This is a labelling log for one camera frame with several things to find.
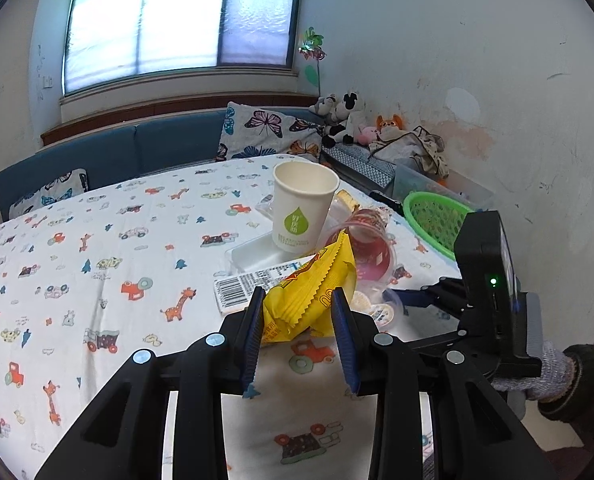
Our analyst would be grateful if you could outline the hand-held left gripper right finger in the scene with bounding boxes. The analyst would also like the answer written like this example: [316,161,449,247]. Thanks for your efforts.
[329,287,558,480]

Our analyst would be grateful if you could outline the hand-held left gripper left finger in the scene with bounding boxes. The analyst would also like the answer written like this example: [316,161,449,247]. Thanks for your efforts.
[34,286,267,480]

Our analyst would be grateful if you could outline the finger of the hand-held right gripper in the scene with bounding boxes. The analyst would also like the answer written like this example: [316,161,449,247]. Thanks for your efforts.
[392,276,471,318]
[407,327,474,357]

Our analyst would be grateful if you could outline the small clear plastic cup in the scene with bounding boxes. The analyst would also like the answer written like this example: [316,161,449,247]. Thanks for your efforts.
[369,290,405,331]

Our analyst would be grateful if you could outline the yellow snack packet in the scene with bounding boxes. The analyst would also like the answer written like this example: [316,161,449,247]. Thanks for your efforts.
[261,230,359,345]

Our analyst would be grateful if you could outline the green plastic basket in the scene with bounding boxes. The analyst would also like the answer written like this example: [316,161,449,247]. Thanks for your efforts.
[403,191,478,261]

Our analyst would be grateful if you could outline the person's right forearm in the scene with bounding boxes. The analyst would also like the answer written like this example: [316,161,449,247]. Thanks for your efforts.
[537,335,594,423]

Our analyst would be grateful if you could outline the person's right hand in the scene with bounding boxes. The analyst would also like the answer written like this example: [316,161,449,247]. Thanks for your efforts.
[492,341,577,402]

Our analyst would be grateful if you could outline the white barcode packet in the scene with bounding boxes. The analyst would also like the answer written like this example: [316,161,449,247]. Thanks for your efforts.
[213,255,323,316]

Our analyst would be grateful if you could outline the clear plastic cup red residue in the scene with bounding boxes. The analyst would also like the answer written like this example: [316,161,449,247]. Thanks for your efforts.
[322,210,398,293]

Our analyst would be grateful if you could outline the clear storage box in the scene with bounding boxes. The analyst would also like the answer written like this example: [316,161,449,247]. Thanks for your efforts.
[394,160,495,211]

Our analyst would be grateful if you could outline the clear plastic tray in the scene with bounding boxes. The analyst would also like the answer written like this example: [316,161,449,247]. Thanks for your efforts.
[225,232,328,273]

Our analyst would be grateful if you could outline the brown snack wrapper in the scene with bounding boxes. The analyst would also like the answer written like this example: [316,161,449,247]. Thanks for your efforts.
[334,189,360,211]

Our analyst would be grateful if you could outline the white paper cup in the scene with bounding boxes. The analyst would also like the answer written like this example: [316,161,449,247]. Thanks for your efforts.
[272,161,340,254]

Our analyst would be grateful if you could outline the pile of clothes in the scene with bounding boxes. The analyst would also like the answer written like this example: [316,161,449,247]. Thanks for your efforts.
[369,125,450,178]

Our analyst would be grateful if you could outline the patterned grey cloth strip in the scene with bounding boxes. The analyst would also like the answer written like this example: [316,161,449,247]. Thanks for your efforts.
[322,142,395,188]

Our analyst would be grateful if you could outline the printed cartoon blanket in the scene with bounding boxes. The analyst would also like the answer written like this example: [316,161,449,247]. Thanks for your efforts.
[0,154,463,480]

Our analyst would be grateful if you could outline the orange fox plush toy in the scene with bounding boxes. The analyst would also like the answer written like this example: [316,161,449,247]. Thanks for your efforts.
[375,114,405,141]

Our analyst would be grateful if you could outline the cow plush toy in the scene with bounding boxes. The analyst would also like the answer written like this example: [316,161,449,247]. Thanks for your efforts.
[323,91,365,148]

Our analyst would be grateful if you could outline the large butterfly pillow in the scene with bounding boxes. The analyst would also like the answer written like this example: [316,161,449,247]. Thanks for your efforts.
[216,101,325,163]

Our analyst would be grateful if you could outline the grey plush toy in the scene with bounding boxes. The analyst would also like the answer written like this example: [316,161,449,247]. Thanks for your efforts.
[311,94,340,126]

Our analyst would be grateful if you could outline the blue sofa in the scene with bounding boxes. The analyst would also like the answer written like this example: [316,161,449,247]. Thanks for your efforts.
[0,105,328,238]

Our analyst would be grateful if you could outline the small butterfly pillow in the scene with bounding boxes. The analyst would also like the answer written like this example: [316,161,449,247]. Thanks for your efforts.
[9,169,88,220]

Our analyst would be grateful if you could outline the colourful pinwheel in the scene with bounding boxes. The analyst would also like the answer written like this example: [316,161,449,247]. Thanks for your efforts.
[295,27,325,98]

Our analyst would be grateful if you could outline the window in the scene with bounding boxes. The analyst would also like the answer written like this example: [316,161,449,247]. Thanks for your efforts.
[63,0,298,96]

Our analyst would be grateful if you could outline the brown wooden wall ledge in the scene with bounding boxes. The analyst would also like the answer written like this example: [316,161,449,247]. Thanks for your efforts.
[41,92,318,148]

